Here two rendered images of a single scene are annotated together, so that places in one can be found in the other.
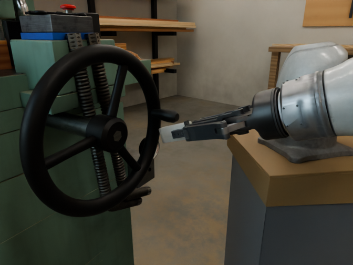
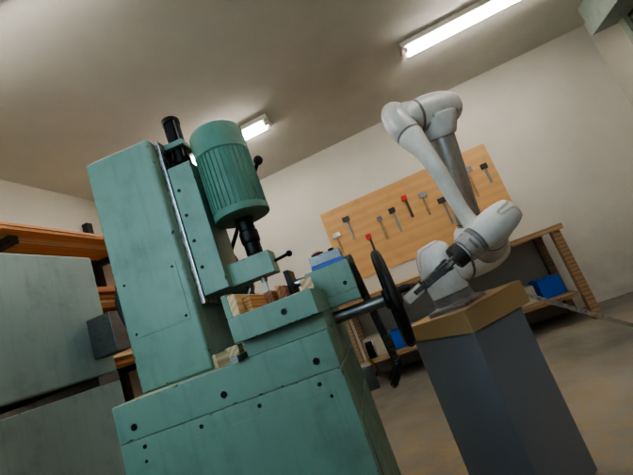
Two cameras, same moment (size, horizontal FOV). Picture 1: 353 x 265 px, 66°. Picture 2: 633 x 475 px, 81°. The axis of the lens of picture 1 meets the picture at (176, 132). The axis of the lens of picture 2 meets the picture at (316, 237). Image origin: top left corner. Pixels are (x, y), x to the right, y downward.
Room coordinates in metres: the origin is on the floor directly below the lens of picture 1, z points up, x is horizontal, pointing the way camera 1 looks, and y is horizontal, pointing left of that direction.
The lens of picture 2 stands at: (-0.45, 0.76, 0.84)
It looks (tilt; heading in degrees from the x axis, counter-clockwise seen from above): 11 degrees up; 331
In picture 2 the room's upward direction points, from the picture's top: 21 degrees counter-clockwise
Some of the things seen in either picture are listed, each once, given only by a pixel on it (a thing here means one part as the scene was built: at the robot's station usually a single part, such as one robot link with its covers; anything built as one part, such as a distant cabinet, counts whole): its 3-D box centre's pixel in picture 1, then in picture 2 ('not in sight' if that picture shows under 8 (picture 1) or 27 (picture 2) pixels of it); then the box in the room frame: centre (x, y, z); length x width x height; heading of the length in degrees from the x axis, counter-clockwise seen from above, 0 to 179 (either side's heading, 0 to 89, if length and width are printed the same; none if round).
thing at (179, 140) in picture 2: not in sight; (175, 142); (0.70, 0.52, 1.54); 0.08 x 0.08 x 0.17; 56
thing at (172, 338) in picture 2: not in sight; (164, 262); (0.79, 0.65, 1.16); 0.22 x 0.22 x 0.72; 56
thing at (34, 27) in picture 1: (65, 23); (325, 259); (0.56, 0.21, 0.99); 0.13 x 0.11 x 0.06; 146
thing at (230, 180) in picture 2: not in sight; (229, 175); (0.63, 0.40, 1.35); 0.18 x 0.18 x 0.31
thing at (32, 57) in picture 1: (66, 63); (332, 281); (0.55, 0.22, 0.91); 0.15 x 0.14 x 0.09; 146
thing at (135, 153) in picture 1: (132, 166); (360, 379); (0.76, 0.14, 0.58); 0.12 x 0.08 x 0.08; 56
